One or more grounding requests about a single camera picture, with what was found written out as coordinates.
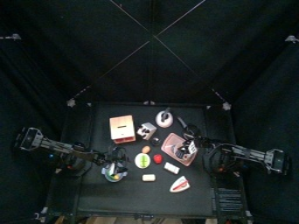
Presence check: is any white sushi roll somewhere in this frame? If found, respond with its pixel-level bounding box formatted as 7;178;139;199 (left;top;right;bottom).
163;162;182;175

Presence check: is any white plate with green slice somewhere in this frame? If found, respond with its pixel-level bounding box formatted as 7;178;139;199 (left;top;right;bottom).
135;152;153;170

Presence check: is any grey white toy cube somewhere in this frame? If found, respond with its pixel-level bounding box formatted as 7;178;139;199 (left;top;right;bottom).
135;122;158;141

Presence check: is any beige toy bread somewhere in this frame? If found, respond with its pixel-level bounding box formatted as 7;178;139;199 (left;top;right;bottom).
142;173;158;182

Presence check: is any red toy strawberry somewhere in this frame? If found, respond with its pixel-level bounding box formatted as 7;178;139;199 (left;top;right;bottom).
153;153;165;165

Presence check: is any grey bowl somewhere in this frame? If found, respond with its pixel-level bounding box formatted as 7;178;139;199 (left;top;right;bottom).
101;163;130;184

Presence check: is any black toy ladle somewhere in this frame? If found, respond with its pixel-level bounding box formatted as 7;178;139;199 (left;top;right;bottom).
177;115;199;138

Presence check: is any pink tray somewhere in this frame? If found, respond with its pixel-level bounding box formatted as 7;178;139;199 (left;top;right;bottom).
161;132;199;167

